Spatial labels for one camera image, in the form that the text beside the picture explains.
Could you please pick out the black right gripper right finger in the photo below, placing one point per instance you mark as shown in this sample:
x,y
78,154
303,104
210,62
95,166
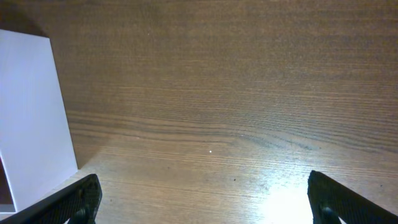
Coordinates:
x,y
332,202

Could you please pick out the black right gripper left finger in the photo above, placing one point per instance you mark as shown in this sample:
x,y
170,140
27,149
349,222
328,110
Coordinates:
x,y
77,203

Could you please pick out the white cardboard box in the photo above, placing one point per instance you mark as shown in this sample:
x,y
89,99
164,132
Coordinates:
x,y
37,152

